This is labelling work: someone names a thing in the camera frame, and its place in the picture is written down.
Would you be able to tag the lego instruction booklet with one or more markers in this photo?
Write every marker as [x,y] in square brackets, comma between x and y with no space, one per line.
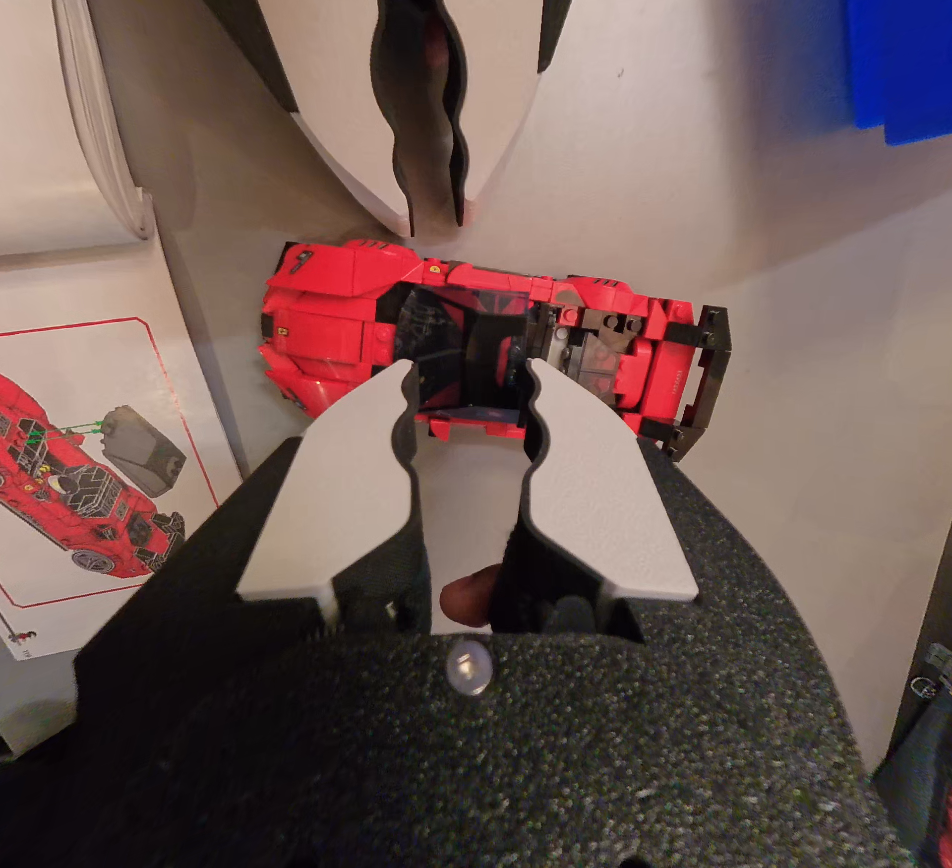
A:
[111,362]

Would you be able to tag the red lego car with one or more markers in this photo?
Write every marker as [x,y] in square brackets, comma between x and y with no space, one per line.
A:
[327,332]

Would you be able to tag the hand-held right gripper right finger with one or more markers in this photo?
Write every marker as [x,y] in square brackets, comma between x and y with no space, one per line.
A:
[602,503]

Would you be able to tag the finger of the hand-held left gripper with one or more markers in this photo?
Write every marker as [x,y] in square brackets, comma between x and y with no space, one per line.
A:
[312,27]
[498,27]

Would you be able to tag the person's right hand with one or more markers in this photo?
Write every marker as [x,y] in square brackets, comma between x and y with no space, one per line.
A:
[467,596]

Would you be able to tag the blue plastic storage bin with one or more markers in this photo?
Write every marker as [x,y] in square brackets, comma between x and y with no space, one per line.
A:
[900,27]

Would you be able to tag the dark transparent lego canopy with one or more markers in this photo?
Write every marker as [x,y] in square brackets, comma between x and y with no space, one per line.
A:
[461,340]

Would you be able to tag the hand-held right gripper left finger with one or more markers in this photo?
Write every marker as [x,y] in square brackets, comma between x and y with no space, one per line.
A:
[335,496]

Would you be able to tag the black bag with metal buckle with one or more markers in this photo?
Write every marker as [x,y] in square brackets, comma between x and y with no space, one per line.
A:
[922,749]

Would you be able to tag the person's left hand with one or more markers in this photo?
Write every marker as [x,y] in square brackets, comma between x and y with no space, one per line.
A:
[434,43]

